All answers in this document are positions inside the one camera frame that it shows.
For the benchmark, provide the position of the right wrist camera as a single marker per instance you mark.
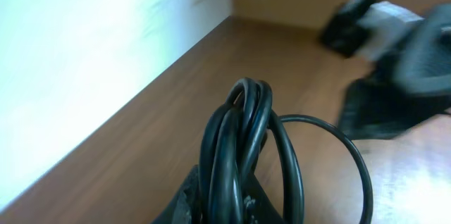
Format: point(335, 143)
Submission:
point(367, 28)

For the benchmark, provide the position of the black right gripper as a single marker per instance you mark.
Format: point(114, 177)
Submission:
point(413, 83)

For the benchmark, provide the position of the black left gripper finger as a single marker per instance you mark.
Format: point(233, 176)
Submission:
point(248, 204)

